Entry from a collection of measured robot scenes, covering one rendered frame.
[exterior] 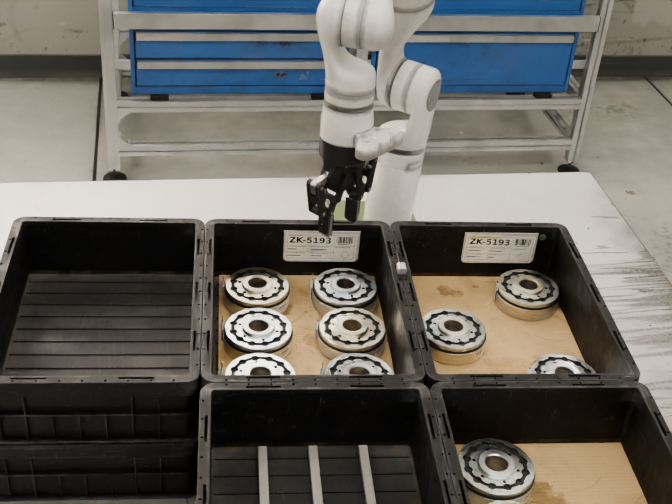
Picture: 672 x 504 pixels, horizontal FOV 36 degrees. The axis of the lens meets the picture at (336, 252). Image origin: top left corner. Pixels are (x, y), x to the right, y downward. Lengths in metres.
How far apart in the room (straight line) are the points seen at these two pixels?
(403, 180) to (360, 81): 0.52
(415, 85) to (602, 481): 0.76
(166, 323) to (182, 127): 2.42
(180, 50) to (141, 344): 1.98
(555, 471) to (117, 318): 0.69
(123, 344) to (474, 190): 0.99
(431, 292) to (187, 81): 1.93
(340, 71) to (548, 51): 2.33
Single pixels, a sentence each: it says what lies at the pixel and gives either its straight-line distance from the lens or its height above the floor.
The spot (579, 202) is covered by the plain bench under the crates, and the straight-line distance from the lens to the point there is 2.31.
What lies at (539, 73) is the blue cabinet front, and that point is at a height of 0.40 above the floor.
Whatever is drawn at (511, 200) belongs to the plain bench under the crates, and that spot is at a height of 0.70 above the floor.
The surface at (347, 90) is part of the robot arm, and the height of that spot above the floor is 1.23.
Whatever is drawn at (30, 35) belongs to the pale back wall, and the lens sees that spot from 4.37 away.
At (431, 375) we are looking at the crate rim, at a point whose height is 0.93.
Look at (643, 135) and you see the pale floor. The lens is 4.35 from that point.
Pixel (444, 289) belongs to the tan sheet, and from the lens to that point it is 1.72.
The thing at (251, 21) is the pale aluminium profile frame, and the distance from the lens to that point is 3.37.
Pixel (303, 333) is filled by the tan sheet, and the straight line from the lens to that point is 1.60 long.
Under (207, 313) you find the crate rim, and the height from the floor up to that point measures 0.93.
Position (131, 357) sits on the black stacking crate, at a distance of 1.55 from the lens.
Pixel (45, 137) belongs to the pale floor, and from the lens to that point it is 3.95.
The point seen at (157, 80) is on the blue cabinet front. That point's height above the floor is 0.37.
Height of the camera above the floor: 1.82
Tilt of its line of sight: 34 degrees down
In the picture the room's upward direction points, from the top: 5 degrees clockwise
